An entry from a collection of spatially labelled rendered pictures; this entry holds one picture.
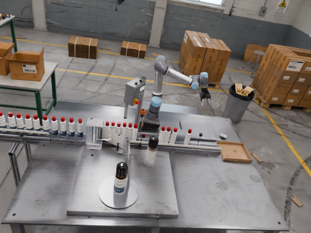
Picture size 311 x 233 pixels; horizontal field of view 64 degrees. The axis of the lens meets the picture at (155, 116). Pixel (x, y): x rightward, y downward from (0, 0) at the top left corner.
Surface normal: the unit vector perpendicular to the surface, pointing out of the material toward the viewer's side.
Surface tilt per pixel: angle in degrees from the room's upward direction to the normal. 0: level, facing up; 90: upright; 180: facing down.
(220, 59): 90
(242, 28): 90
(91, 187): 0
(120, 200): 0
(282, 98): 90
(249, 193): 0
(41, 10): 90
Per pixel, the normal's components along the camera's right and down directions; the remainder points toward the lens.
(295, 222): 0.17, -0.80
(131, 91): -0.51, 0.42
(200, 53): 0.09, 0.59
